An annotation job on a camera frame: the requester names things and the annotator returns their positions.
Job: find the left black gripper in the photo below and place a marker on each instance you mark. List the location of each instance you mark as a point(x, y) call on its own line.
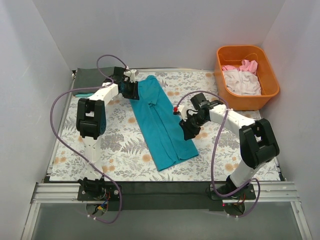
point(131, 90)

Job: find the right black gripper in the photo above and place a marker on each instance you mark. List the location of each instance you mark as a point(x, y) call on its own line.
point(189, 125)

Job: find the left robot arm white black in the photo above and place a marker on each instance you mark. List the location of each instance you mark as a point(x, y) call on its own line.
point(91, 122)

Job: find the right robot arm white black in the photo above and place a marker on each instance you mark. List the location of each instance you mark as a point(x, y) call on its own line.
point(257, 142)

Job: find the folded dark grey t shirt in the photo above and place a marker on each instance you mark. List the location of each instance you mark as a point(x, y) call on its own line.
point(87, 78)

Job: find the floral patterned table mat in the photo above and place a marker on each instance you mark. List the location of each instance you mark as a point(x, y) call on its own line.
point(125, 156)

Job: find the white garment in basket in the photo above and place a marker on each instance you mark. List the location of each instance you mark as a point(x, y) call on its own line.
point(242, 83)

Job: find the orange plastic basket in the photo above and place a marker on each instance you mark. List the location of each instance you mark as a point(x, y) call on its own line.
point(233, 55)

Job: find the pink garment in basket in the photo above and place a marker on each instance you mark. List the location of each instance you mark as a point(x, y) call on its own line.
point(246, 66)

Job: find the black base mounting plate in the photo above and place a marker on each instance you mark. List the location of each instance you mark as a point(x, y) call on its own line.
point(162, 195)

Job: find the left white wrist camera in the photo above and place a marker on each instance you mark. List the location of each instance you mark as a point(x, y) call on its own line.
point(130, 75)

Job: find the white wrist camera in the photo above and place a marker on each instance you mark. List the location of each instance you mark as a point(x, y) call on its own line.
point(130, 75)
point(181, 111)

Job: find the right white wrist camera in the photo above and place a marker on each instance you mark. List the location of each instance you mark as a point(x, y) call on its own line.
point(181, 111)

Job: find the aluminium frame rail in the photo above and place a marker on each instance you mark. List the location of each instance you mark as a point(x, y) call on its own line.
point(266, 191)

